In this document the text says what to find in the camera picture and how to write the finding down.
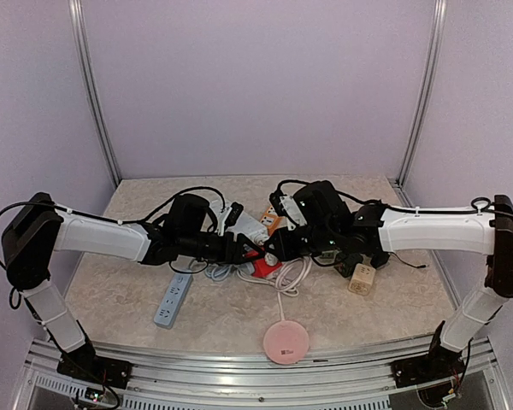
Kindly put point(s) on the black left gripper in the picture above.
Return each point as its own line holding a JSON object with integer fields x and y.
{"x": 238, "y": 249}

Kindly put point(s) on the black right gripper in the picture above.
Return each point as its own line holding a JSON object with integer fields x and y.
{"x": 285, "y": 250}

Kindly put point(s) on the red cube socket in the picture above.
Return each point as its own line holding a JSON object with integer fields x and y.
{"x": 262, "y": 265}

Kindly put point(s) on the long white power strip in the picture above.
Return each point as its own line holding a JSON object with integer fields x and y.
{"x": 246, "y": 224}

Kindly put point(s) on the light green plug adapter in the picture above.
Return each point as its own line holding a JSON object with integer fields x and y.
{"x": 327, "y": 256}

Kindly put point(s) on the dark green cube adapter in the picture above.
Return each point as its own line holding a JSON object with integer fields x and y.
{"x": 345, "y": 264}

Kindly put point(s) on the beige cube adapter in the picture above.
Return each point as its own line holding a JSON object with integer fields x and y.
{"x": 362, "y": 279}

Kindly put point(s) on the black charger plug with cable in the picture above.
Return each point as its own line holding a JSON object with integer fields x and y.
{"x": 380, "y": 260}

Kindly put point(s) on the pink round socket hub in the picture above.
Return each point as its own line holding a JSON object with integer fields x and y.
{"x": 286, "y": 342}

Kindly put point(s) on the light blue power strip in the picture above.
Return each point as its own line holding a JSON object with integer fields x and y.
{"x": 172, "y": 300}

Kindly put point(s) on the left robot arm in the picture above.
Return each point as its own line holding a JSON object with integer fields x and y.
{"x": 34, "y": 232}

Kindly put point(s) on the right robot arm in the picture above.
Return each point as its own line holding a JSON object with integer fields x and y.
{"x": 484, "y": 227}

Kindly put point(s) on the orange power strip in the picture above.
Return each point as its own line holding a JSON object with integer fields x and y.
{"x": 271, "y": 220}

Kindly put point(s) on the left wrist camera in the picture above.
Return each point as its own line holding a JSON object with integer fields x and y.
{"x": 228, "y": 217}

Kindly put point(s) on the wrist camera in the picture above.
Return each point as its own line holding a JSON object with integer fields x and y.
{"x": 285, "y": 206}
{"x": 228, "y": 217}

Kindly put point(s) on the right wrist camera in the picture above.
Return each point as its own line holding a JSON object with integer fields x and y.
{"x": 285, "y": 206}

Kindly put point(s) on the right aluminium frame post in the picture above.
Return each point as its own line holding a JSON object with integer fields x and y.
{"x": 425, "y": 92}

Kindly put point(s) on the aluminium frame post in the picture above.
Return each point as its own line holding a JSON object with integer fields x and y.
{"x": 76, "y": 12}
{"x": 425, "y": 92}

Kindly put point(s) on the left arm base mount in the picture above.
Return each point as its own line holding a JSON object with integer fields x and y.
{"x": 96, "y": 369}

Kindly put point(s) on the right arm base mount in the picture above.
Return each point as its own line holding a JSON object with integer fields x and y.
{"x": 436, "y": 364}

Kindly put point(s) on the aluminium front rail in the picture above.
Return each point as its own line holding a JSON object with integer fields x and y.
{"x": 335, "y": 379}

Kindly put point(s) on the left aluminium frame post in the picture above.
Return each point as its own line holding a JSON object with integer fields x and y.
{"x": 76, "y": 12}

